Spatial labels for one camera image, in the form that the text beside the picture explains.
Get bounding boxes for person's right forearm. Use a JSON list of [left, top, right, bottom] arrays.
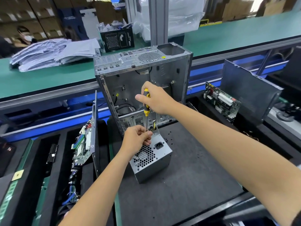
[[172, 102, 301, 226]]

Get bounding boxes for silver metal computer case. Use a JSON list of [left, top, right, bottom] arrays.
[[93, 42, 194, 136]]

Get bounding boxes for grey round metal part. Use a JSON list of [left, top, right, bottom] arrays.
[[275, 107, 295, 123]]

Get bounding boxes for person's left forearm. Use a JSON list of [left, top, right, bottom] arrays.
[[59, 150, 132, 226]]

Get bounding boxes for stack of grey paper sheets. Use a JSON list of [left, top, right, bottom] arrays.
[[9, 37, 102, 73]]

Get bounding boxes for stack of brown cardboard boxes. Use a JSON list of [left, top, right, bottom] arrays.
[[0, 0, 128, 43]]

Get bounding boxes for person's left hand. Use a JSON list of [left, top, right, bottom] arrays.
[[120, 125, 154, 159]]

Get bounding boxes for black foam tray with slots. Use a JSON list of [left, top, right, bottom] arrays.
[[0, 122, 116, 226]]

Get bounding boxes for dark grey case side panel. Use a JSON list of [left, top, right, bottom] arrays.
[[90, 90, 101, 178]]

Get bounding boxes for small black rectangular component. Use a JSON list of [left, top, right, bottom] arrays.
[[46, 143, 58, 164]]

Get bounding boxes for grey metal conveyor rail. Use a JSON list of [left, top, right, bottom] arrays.
[[0, 36, 301, 110]]

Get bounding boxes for black rectangular device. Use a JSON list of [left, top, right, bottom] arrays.
[[0, 138, 16, 177]]

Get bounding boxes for green conveyor belt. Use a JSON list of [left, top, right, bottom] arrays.
[[0, 9, 301, 99]]

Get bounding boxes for yellow black handled screwdriver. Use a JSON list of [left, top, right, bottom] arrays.
[[143, 88, 151, 118]]

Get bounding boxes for person's right hand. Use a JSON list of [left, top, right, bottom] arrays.
[[135, 81, 181, 116]]

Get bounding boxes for clear plastic bag pile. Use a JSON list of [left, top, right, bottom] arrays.
[[133, 0, 207, 41]]

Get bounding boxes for black foam work mat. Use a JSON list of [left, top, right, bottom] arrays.
[[107, 108, 245, 226]]

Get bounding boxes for silver power supply unit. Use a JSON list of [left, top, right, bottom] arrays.
[[129, 132, 173, 184]]

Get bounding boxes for green motherboard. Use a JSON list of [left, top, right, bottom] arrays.
[[70, 119, 93, 167]]

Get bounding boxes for green board with white parts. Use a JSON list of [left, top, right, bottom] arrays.
[[203, 81, 242, 123]]

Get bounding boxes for black foam tray with recess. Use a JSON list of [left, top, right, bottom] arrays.
[[187, 94, 301, 165]]

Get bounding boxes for large black metal panel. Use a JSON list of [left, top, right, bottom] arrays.
[[220, 59, 284, 126]]

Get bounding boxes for person's black clothing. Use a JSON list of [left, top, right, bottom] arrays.
[[292, 210, 301, 226]]

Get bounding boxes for long green memory strip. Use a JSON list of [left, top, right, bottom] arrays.
[[32, 175, 51, 226], [0, 139, 34, 222]]

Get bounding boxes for grey metal post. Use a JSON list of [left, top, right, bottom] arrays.
[[149, 0, 170, 46]]

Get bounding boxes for black cardboard box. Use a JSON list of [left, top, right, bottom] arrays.
[[100, 27, 135, 52]]

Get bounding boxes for blue data cables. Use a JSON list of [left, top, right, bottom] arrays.
[[62, 185, 79, 206]]

